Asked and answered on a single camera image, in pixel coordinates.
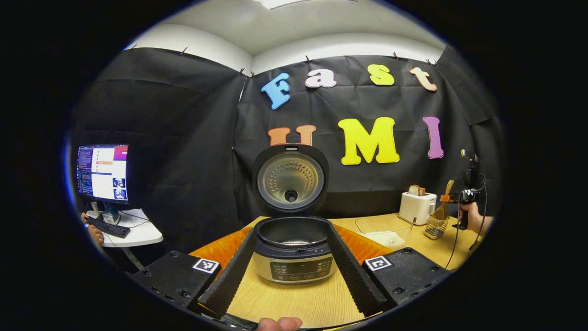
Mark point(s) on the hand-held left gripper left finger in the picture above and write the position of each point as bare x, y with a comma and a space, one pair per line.
234, 273

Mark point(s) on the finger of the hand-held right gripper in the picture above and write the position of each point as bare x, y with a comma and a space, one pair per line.
445, 198

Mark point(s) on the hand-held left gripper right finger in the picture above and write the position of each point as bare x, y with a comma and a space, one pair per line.
351, 271

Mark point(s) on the wooden spoon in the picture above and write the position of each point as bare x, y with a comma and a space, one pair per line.
442, 212

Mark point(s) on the black silver rice cooker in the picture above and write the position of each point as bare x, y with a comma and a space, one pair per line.
289, 179

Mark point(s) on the toasted bread slice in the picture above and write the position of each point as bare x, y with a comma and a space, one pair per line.
416, 191

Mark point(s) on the white toaster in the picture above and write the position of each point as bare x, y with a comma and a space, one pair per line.
415, 209

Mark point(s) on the white side table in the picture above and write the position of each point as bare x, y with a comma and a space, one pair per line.
142, 234

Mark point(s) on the black keyboard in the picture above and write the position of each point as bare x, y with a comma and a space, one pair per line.
108, 227

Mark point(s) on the teal white desk object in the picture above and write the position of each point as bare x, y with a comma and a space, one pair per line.
111, 215

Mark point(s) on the black backdrop cloth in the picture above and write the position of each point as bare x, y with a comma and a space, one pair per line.
183, 138

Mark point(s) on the computer monitor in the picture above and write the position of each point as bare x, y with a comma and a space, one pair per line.
103, 174

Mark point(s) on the ceiling light panel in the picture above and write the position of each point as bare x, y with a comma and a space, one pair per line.
285, 3

